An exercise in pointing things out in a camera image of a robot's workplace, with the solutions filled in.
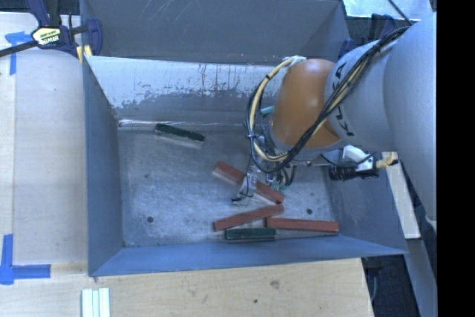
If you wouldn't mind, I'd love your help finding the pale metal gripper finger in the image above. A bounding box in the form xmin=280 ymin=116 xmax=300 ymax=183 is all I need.
xmin=231 ymin=192 xmax=258 ymax=206
xmin=244 ymin=166 xmax=261 ymax=195

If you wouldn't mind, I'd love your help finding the red-brown flat block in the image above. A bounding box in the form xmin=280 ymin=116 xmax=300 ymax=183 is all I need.
xmin=264 ymin=217 xmax=340 ymax=235
xmin=212 ymin=160 xmax=286 ymax=205
xmin=212 ymin=203 xmax=286 ymax=232

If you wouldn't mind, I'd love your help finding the dark green flat block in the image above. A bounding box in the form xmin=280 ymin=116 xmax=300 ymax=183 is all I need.
xmin=223 ymin=226 xmax=278 ymax=244
xmin=153 ymin=122 xmax=206 ymax=148

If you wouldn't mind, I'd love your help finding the grey metal bin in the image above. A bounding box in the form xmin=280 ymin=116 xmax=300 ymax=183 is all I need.
xmin=78 ymin=0 xmax=410 ymax=278

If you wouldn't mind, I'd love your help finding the pale wood flat board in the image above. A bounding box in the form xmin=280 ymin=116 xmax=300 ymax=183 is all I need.
xmin=13 ymin=13 xmax=91 ymax=267

